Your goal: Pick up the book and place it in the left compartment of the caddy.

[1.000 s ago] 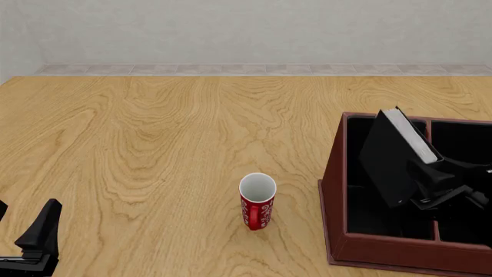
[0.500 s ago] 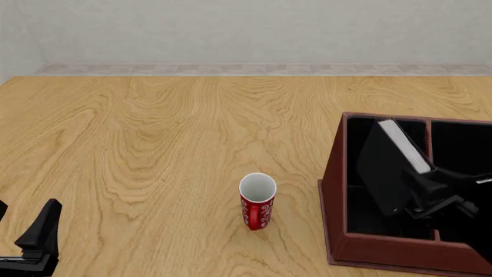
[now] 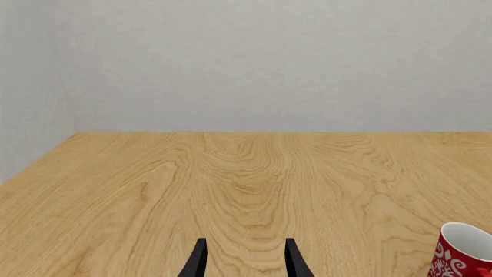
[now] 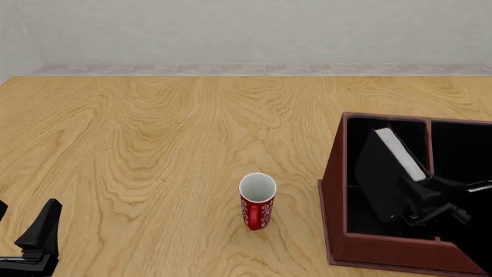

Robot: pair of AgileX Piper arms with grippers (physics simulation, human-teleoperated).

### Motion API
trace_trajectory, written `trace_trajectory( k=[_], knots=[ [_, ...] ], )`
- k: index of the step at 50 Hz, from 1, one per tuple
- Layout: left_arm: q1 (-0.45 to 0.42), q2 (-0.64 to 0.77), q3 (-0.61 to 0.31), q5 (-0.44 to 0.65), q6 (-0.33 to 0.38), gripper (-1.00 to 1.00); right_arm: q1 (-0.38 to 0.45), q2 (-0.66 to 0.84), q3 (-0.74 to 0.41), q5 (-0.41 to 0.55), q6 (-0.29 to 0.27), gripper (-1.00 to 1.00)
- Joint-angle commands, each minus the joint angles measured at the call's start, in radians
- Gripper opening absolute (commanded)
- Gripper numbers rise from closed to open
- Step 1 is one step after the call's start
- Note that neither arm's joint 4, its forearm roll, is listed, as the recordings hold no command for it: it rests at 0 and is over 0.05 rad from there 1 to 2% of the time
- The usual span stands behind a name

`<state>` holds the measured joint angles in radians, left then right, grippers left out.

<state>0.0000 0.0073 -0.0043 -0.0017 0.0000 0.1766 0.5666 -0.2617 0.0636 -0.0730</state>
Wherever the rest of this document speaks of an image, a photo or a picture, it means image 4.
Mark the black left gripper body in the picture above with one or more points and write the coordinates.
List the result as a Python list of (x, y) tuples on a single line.
[(34, 267)]

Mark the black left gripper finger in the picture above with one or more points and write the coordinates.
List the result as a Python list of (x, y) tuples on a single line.
[(43, 231), (2, 210)]

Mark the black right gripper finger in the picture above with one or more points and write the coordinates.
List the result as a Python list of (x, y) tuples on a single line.
[(442, 184), (426, 215)]

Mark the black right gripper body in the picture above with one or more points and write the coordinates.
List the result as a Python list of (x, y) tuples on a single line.
[(479, 193)]

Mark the black book with white pages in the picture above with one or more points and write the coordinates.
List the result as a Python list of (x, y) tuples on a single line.
[(384, 179)]

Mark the red-brown desk caddy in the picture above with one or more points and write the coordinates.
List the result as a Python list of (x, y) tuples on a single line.
[(384, 254)]

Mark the red mug with white pattern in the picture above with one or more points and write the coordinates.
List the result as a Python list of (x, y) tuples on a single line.
[(256, 202)]

